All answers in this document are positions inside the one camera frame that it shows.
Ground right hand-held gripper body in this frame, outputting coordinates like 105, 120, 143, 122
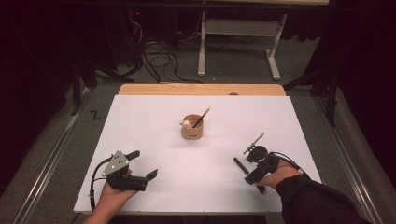
243, 133, 280, 174

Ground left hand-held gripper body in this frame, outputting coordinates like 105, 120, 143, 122
102, 149, 149, 191

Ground wooden cup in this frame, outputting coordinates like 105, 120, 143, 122
180, 113, 205, 141

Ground thin brush with gold ferrule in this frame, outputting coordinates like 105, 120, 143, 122
191, 106, 212, 129

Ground person's right hand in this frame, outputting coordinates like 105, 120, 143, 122
256, 161, 302, 189

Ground person's left hand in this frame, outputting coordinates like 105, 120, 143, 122
101, 181, 139, 208

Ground white table mat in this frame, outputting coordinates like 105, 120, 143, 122
73, 94, 323, 215

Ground black metal stand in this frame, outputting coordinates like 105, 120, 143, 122
70, 57, 135, 117
282, 62, 341, 128

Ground right hand-held gripper cable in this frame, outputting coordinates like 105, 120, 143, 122
269, 151, 305, 175

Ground hand-held gripper cable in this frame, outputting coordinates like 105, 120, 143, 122
269, 151, 305, 175
89, 157, 114, 213

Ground left hand-held gripper cable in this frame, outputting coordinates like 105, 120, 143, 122
89, 157, 114, 213

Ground aluminium floor rail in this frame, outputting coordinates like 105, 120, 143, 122
12, 88, 92, 224
313, 95, 387, 224

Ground black floor cables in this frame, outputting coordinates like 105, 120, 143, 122
125, 18, 204, 84

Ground white metal desk frame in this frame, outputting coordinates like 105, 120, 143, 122
197, 0, 331, 81

